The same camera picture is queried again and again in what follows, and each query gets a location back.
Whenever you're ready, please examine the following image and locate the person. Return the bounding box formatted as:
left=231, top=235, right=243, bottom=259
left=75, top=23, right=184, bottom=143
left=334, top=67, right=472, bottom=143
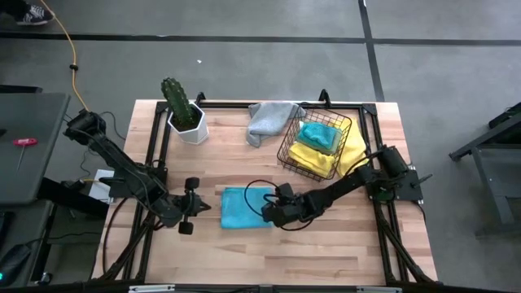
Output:
left=0, top=0, right=32, bottom=17

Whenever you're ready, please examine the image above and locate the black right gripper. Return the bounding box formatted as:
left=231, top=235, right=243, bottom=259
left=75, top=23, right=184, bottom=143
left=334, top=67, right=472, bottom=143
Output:
left=261, top=181, right=317, bottom=228

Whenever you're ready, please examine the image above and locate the red-handled hex key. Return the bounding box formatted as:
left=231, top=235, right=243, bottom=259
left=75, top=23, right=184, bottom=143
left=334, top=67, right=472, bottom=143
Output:
left=12, top=137, right=39, bottom=170

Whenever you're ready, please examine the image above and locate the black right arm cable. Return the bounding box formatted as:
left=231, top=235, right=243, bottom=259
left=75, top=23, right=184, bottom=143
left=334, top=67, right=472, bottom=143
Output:
left=243, top=179, right=315, bottom=232

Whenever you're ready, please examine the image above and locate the black aluminium table frame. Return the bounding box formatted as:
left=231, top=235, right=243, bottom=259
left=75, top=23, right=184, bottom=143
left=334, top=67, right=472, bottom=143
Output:
left=97, top=99, right=439, bottom=286

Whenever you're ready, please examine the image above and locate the black rig beam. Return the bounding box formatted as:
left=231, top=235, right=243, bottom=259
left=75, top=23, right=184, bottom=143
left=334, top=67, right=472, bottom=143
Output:
left=0, top=280, right=521, bottom=293

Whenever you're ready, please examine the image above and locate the white power box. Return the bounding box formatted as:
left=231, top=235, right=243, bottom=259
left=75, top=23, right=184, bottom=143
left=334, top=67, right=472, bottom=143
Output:
left=87, top=168, right=117, bottom=203

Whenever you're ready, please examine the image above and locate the yellow cable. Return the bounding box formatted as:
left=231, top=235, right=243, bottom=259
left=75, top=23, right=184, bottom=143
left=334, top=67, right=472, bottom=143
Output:
left=39, top=0, right=91, bottom=113

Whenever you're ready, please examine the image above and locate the black wire basket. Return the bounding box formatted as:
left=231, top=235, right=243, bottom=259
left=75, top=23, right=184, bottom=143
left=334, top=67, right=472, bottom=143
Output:
left=276, top=106, right=353, bottom=182

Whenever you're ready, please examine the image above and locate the grey microfiber towel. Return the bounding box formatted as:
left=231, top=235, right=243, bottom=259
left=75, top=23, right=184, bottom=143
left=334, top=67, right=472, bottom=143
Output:
left=246, top=101, right=306, bottom=148

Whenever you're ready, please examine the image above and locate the black device with status light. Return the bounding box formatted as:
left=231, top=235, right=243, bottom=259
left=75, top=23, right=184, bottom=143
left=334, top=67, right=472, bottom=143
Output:
left=0, top=243, right=32, bottom=288

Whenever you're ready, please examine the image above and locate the person's shoe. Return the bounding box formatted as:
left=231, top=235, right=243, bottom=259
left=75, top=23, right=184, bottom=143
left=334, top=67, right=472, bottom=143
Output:
left=15, top=2, right=55, bottom=26

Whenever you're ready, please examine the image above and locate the silver bracket plate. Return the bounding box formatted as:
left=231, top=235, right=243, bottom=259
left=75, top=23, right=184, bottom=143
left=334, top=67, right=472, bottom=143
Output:
left=357, top=286, right=402, bottom=293
left=129, top=284, right=176, bottom=293

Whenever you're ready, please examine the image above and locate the black flat panel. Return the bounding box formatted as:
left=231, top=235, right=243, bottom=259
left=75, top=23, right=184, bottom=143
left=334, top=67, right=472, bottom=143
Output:
left=0, top=84, right=44, bottom=94

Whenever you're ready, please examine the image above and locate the green cactus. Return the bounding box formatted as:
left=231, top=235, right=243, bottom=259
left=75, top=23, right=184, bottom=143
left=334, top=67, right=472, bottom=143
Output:
left=160, top=77, right=195, bottom=127

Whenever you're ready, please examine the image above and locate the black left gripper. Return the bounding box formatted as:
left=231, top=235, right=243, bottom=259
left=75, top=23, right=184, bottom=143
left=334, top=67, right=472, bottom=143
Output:
left=162, top=177, right=212, bottom=236

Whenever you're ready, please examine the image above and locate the white faceted plant pot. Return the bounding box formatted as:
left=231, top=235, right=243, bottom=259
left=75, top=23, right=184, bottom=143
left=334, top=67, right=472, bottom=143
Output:
left=166, top=101, right=210, bottom=146

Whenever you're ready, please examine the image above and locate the yellow microfiber towel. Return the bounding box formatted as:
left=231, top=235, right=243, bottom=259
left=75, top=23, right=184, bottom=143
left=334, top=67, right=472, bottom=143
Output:
left=287, top=141, right=337, bottom=179
left=335, top=117, right=370, bottom=178

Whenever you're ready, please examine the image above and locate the turquoise microfiber towel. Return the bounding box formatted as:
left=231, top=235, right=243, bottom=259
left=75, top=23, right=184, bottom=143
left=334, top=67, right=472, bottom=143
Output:
left=220, top=186, right=282, bottom=230
left=298, top=121, right=343, bottom=151

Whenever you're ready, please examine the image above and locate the dark grey desk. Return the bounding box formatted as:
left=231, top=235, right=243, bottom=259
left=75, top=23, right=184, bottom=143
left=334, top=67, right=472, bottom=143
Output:
left=0, top=92, right=71, bottom=207

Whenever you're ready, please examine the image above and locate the black side table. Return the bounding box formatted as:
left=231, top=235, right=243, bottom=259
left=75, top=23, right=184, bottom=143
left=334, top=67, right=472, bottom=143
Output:
left=449, top=101, right=521, bottom=237

